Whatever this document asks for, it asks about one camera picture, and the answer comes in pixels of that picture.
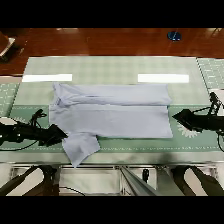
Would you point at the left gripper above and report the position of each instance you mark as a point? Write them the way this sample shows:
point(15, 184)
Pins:
point(51, 134)

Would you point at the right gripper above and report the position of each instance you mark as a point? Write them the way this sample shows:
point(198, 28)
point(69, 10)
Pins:
point(186, 119)

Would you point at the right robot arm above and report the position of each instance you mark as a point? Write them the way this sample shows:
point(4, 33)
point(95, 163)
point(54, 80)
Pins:
point(213, 124)

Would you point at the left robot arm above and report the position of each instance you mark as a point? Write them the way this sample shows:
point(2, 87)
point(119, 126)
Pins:
point(13, 130)

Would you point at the light blue shirt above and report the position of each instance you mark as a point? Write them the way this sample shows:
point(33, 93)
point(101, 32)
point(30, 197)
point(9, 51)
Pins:
point(110, 115)

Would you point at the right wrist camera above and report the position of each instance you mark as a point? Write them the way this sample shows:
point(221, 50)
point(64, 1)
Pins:
point(215, 101)

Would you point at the silver frame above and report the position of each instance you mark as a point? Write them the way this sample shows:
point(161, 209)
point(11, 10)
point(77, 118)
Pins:
point(110, 176)

